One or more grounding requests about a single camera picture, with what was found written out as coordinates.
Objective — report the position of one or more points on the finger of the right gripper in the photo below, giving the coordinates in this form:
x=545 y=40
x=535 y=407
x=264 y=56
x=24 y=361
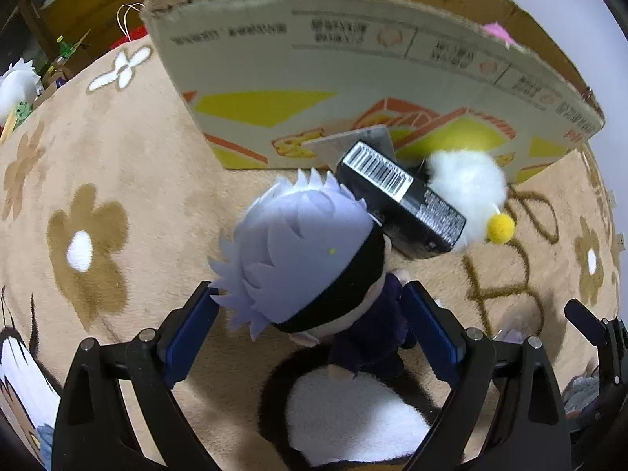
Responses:
x=609 y=337

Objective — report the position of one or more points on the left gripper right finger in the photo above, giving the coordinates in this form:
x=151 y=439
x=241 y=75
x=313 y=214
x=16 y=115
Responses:
x=528 y=430

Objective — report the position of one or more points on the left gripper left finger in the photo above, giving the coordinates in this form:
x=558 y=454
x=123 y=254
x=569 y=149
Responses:
x=93 y=430

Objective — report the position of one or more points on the white fluffy pompom plush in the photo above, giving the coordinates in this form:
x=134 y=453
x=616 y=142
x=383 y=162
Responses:
x=475 y=186

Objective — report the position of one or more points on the black barcode box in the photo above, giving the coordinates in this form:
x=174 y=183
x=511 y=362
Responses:
x=419 y=223

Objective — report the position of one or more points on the white-haired blindfolded plush doll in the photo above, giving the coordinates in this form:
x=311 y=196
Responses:
x=309 y=260

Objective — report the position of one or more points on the pink plush toy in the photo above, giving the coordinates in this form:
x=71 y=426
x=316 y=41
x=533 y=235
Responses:
x=499 y=31

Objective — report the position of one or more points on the beige flower pattern blanket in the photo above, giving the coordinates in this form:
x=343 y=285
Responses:
x=112 y=208

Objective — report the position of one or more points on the green frog plush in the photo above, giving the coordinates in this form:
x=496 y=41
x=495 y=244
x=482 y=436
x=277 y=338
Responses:
x=22 y=111

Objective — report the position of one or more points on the large white spiky-hair plush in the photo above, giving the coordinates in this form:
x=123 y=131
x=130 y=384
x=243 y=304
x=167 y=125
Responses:
x=19 y=84

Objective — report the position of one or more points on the green glass bottle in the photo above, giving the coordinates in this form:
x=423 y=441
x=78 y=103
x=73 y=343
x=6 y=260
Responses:
x=64 y=49

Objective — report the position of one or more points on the open cardboard box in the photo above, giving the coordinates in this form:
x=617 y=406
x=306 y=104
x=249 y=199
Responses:
x=262 y=77

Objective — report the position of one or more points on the red paper gift bag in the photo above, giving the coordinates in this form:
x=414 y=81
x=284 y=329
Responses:
x=130 y=26

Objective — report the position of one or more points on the wooden wardrobe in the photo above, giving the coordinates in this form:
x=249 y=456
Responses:
x=92 y=24

